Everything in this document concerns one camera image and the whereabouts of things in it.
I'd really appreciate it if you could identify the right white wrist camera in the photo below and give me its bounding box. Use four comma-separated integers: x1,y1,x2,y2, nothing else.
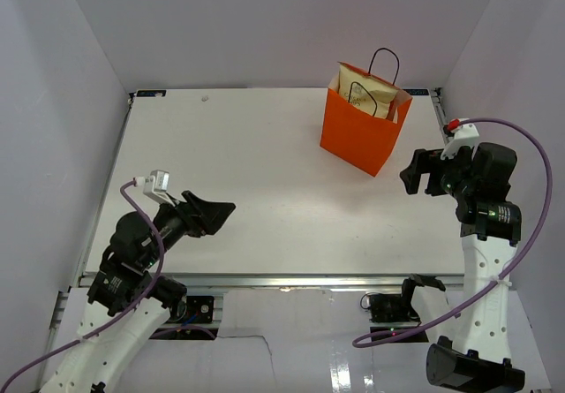
441,118,479,160

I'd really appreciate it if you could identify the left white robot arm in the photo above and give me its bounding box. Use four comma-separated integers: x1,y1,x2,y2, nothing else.
41,191,236,392

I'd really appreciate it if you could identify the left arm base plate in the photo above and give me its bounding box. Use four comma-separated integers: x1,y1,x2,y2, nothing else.
151,296,218,341

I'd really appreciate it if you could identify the orange paper bag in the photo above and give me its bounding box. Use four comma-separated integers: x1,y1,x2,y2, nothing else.
320,62,412,177

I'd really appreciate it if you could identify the aluminium table frame rail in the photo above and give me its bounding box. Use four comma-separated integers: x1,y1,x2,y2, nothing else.
77,272,464,290

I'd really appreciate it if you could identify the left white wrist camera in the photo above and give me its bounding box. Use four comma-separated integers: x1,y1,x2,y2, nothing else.
132,170,180,206

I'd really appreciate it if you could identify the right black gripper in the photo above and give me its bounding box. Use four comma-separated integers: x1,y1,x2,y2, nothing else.
400,144,477,200

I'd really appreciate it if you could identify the orange chips bag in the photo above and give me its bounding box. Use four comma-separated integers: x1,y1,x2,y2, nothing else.
338,63,397,119

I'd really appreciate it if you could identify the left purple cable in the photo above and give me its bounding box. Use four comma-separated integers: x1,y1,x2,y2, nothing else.
0,178,217,390

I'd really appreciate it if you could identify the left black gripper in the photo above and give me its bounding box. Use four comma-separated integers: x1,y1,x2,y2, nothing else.
141,189,236,267

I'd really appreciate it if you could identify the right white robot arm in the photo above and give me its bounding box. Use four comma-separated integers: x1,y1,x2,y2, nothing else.
400,142,525,392

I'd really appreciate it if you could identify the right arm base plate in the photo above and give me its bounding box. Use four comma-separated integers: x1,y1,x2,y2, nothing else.
359,274,449,332

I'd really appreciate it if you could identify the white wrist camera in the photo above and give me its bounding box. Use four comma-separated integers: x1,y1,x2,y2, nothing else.
441,118,479,160
132,170,180,206

